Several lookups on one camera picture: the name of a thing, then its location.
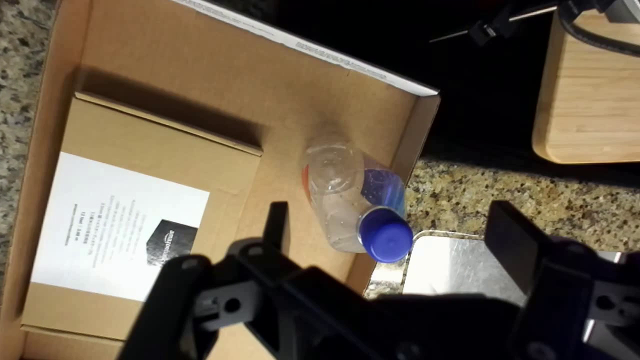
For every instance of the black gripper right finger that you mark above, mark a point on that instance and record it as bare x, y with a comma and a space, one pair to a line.
519, 245

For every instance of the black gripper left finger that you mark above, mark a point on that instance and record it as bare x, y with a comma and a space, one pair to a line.
276, 229

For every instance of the brown box with white label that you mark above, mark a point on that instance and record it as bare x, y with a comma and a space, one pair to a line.
130, 190

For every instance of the wooden cutting board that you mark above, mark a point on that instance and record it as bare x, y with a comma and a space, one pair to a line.
588, 104

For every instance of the shallow cardboard tray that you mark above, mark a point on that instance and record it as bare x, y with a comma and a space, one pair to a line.
224, 75

